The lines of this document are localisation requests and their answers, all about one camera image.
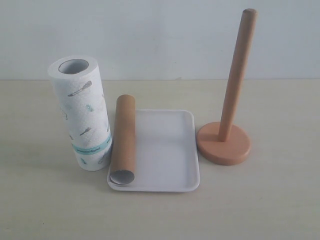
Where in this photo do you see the brown cardboard tube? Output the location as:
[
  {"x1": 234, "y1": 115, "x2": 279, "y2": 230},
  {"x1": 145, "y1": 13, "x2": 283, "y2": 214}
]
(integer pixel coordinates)
[{"x1": 109, "y1": 94, "x2": 136, "y2": 185}]

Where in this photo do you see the printed white paper towel roll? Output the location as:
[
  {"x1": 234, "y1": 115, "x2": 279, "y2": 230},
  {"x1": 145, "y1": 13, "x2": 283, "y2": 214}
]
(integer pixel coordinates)
[{"x1": 48, "y1": 55, "x2": 112, "y2": 171}]

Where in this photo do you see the wooden paper towel holder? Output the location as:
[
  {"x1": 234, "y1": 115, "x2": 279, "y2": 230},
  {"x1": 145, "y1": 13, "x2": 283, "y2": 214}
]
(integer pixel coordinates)
[{"x1": 196, "y1": 8, "x2": 257, "y2": 166}]

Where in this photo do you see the white rectangular plastic tray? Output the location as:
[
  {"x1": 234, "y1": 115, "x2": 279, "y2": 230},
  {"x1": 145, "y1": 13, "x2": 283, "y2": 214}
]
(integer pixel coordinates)
[{"x1": 107, "y1": 109, "x2": 200, "y2": 193}]

